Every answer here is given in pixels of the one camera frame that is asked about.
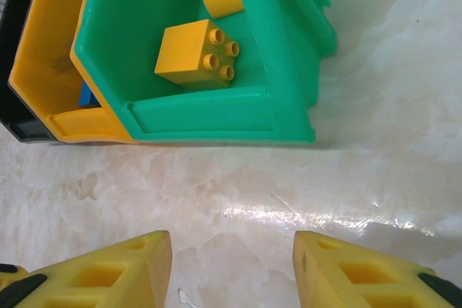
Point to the blue lego brick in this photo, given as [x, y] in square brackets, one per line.
[86, 97]

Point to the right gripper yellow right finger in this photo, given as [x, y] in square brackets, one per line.
[314, 268]

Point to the black plastic bin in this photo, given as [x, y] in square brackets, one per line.
[11, 34]

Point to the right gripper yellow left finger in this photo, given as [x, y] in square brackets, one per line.
[151, 268]

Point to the green plastic bin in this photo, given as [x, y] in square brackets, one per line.
[144, 34]

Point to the yellow plastic bin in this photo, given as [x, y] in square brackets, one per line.
[47, 52]

